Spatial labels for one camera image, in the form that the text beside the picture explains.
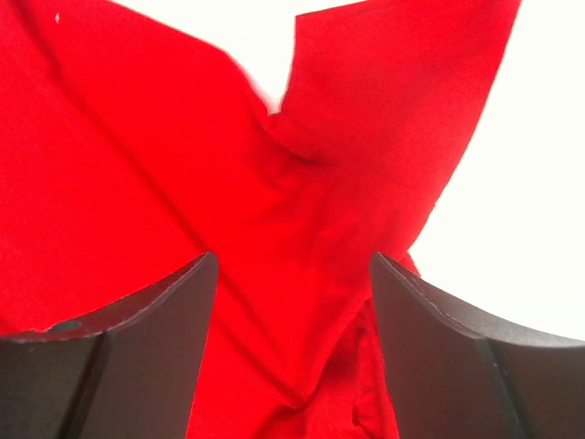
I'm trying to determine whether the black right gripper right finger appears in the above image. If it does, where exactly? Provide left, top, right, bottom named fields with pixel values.
left=370, top=253, right=584, bottom=439

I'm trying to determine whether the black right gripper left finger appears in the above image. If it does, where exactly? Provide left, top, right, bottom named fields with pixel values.
left=1, top=252, right=218, bottom=439

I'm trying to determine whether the red t shirt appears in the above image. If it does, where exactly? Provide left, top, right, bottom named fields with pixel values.
left=1, top=1, right=519, bottom=438

